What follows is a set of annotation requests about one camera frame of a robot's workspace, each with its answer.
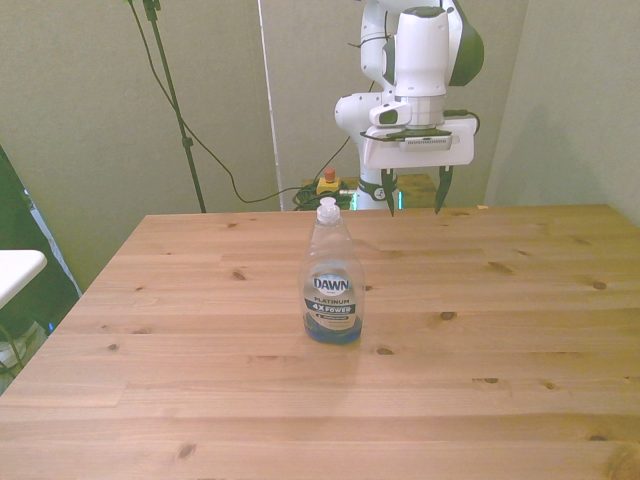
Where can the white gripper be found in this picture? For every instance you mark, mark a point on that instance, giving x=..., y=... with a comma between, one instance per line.
x=420, y=154

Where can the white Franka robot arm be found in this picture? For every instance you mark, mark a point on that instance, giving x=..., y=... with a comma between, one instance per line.
x=420, y=55

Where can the clear Dawn dish soap bottle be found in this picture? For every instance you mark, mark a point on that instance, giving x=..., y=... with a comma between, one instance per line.
x=331, y=285

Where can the yellow emergency stop button box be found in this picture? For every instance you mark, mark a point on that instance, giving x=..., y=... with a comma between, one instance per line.
x=330, y=184

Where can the white vertical pole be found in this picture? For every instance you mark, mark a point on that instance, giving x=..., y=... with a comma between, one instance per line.
x=270, y=100

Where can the black leaning panel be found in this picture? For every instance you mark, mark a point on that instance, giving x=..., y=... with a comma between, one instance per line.
x=30, y=250

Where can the white side table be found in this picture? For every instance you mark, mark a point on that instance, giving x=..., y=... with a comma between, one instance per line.
x=15, y=272

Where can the black camera tripod stand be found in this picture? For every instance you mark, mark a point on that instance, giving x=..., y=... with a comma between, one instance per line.
x=172, y=100

